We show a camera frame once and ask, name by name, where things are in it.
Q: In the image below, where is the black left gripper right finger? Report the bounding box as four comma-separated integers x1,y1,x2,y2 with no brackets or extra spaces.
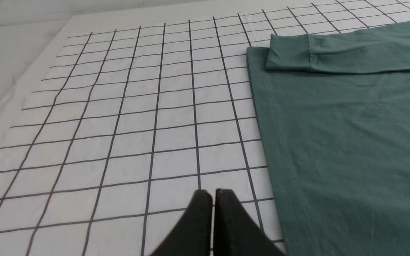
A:
213,188,285,256

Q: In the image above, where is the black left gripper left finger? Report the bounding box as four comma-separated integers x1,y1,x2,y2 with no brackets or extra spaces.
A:
151,190,212,256

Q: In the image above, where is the green long-sleeve shirt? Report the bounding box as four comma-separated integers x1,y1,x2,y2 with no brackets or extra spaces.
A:
246,21,410,256

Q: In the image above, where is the white grid-pattern tablecloth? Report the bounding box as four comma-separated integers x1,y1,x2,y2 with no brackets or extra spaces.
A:
0,0,410,256

